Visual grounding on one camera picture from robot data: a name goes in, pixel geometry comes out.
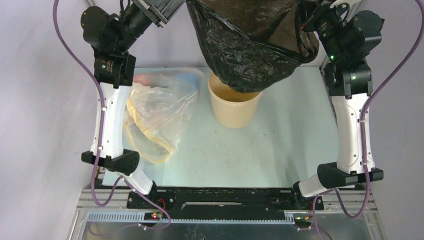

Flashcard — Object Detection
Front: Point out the clear plastic bag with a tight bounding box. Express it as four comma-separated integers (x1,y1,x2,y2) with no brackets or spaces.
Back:
123,68,207,164

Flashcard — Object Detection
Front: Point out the black trash bag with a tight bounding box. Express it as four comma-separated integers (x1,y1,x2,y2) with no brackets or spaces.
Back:
186,0,320,93

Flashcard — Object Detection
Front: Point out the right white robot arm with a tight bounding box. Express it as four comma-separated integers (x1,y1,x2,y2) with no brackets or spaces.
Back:
290,0,384,209

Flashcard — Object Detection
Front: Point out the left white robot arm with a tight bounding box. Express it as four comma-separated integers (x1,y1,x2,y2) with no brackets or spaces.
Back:
80,0,183,208

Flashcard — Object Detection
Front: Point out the beige plastic trash bin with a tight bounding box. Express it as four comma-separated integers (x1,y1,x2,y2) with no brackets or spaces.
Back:
207,72,263,129

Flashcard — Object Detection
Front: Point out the right aluminium frame post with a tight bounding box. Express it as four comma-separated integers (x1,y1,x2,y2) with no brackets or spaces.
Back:
318,49,330,71

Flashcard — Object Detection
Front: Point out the aluminium frame post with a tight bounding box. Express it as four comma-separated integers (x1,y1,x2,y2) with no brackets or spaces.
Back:
83,0,96,8
318,49,330,71

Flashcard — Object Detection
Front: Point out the left aluminium frame post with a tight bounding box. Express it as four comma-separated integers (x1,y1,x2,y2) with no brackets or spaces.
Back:
83,0,96,8

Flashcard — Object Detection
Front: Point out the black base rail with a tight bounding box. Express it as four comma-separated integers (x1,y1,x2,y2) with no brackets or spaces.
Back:
126,186,324,224

